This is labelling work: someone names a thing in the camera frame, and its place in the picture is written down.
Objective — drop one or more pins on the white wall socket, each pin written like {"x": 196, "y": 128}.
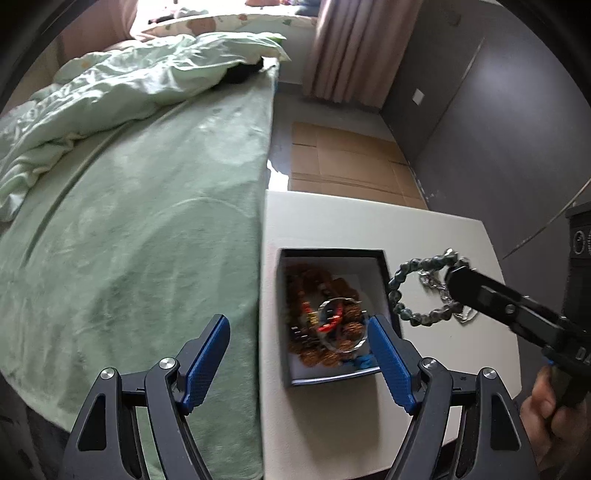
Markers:
{"x": 418, "y": 96}

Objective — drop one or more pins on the person's right hand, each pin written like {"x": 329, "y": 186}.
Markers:
{"x": 549, "y": 420}

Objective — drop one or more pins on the small grey table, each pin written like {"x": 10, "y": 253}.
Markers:
{"x": 323, "y": 217}

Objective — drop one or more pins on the dark blue pillow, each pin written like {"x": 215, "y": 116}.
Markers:
{"x": 308, "y": 8}

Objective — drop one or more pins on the flat cardboard sheet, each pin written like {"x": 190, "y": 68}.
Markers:
{"x": 346, "y": 161}

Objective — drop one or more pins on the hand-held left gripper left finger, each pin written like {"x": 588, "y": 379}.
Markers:
{"x": 205, "y": 364}

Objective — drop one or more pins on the bed with green sheet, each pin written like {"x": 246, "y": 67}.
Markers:
{"x": 138, "y": 230}

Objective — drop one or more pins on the pink curtain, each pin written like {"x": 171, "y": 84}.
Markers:
{"x": 360, "y": 50}
{"x": 92, "y": 27}

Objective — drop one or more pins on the printed window seat cushion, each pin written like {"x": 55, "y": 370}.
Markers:
{"x": 231, "y": 22}

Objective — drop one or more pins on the silver bangle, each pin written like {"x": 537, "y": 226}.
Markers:
{"x": 332, "y": 302}

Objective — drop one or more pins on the black jewelry box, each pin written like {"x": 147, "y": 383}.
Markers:
{"x": 360, "y": 277}

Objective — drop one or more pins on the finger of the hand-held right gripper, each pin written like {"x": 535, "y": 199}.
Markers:
{"x": 489, "y": 297}

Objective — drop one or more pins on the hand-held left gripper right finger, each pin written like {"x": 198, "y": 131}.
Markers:
{"x": 388, "y": 364}

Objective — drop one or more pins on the light green duvet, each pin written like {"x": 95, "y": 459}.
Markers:
{"x": 138, "y": 78}

